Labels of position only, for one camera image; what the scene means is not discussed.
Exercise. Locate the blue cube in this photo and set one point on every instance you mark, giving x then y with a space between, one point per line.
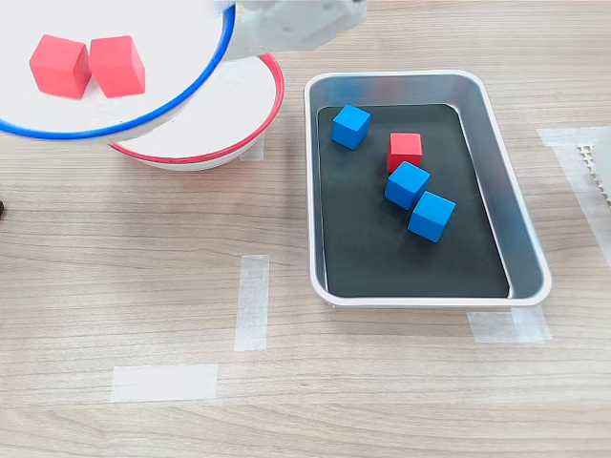
431 217
406 186
351 126

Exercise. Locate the pale perforated plate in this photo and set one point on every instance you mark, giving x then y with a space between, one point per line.
589 157

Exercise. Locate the white plate red rim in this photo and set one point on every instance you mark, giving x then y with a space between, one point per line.
229 110

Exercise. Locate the clear tape strip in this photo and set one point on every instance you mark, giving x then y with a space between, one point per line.
252 305
506 326
164 381
573 137
582 200
255 150

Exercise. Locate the black mat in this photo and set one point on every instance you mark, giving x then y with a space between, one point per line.
372 248

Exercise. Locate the white plate blue rim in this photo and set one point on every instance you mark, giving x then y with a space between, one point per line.
167 57

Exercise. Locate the steel tray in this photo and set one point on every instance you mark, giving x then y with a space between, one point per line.
520 248

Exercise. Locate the red cube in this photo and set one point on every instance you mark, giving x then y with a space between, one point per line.
405 148
57 67
117 67

